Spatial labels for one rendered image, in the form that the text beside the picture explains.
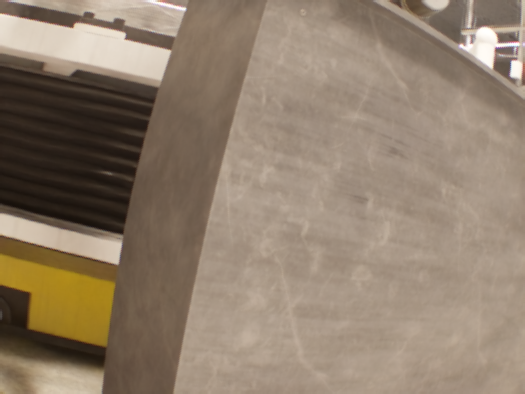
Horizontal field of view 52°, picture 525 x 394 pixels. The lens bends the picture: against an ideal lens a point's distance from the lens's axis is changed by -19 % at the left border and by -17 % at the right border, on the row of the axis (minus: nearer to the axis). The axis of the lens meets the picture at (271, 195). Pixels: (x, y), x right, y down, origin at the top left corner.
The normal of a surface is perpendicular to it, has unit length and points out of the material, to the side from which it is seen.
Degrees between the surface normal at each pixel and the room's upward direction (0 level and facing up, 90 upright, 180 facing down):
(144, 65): 90
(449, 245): 90
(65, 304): 90
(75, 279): 90
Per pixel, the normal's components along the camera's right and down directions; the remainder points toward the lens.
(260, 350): 0.54, 0.14
